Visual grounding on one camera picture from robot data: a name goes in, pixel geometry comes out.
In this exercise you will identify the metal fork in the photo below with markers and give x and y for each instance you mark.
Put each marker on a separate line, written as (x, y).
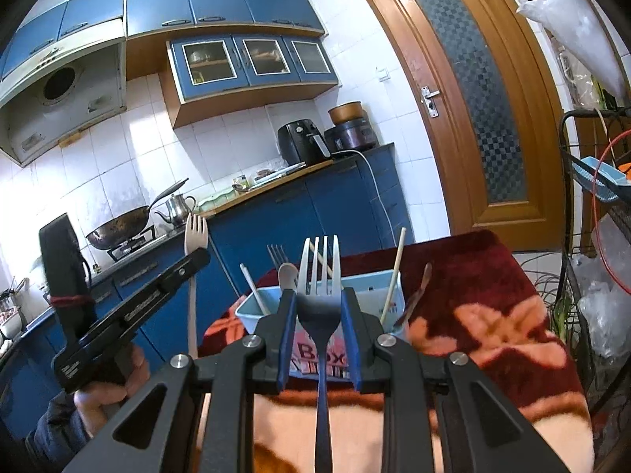
(277, 256)
(318, 276)

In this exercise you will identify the blue upper wall cabinets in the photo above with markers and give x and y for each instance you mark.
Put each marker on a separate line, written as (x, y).
(212, 0)

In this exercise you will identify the light wooden chopstick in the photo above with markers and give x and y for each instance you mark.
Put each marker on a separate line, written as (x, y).
(323, 263)
(394, 271)
(251, 286)

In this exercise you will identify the brown wooden spoon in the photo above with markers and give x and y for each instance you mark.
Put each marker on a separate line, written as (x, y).
(419, 290)

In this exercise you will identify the black wok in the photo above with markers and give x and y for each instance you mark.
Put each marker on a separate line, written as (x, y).
(118, 229)

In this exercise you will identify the wooden door with glass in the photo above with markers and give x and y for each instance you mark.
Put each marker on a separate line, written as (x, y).
(394, 34)

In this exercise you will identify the brown pot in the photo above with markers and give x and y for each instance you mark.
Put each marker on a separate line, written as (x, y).
(346, 112)

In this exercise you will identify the blue lower kitchen cabinets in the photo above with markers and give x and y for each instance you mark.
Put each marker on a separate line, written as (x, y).
(335, 207)

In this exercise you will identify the white wall switch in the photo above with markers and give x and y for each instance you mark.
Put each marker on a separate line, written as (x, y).
(383, 74)

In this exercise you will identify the beige fork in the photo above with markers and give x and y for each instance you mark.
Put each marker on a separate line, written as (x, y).
(196, 231)

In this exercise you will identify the clear plastic bags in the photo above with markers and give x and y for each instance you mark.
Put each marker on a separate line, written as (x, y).
(606, 320)

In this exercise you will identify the black air fryer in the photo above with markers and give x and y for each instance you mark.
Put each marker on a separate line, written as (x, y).
(298, 140)

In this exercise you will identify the gas stove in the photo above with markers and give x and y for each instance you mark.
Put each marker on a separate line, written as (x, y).
(133, 246)

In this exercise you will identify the range hood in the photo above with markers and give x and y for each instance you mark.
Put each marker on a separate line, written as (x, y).
(59, 103)

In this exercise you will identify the person's left forearm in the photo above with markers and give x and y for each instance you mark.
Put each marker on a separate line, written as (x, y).
(54, 433)

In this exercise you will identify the blue glass-door wall cabinet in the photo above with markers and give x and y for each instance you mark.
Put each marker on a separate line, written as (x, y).
(256, 74)

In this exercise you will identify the dark rice cooker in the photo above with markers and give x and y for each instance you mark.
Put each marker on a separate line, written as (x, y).
(352, 135)

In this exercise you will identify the light blue basket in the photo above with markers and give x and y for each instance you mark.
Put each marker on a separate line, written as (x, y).
(599, 177)

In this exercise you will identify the hanging clear plastic bag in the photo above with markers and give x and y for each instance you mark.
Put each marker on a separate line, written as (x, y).
(577, 24)

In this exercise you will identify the pale spoon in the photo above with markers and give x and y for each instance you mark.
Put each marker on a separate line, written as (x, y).
(287, 276)

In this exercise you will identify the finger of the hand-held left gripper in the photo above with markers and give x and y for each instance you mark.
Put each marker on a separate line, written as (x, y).
(180, 273)

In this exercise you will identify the person's left hand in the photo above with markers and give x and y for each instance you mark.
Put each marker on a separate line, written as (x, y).
(103, 404)

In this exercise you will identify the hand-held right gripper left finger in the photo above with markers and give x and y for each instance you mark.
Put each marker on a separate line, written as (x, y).
(286, 345)

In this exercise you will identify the light blue organizer box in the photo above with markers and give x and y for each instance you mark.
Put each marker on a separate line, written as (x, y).
(369, 293)

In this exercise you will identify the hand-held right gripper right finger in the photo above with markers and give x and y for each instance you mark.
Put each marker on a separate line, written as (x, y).
(354, 345)

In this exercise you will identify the steel kettle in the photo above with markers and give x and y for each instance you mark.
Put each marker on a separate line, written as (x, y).
(177, 209)

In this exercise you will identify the red floral blanket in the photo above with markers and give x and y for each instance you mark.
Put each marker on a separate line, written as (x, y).
(493, 305)

